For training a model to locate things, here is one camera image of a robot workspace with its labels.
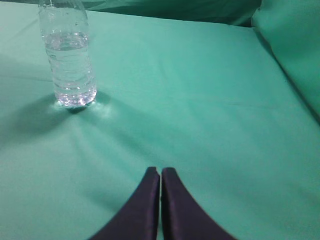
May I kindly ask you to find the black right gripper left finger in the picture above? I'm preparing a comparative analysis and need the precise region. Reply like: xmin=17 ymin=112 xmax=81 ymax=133
xmin=91 ymin=166 xmax=160 ymax=240

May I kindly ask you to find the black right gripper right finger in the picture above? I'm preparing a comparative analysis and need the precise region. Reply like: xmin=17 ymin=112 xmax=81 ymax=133
xmin=161 ymin=167 xmax=235 ymax=240

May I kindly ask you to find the clear plastic water bottle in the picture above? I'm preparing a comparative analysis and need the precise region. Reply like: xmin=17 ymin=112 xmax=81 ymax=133
xmin=38 ymin=0 xmax=97 ymax=108

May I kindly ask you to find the green tablecloth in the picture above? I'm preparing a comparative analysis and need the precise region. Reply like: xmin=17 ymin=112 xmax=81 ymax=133
xmin=0 ymin=2 xmax=320 ymax=240

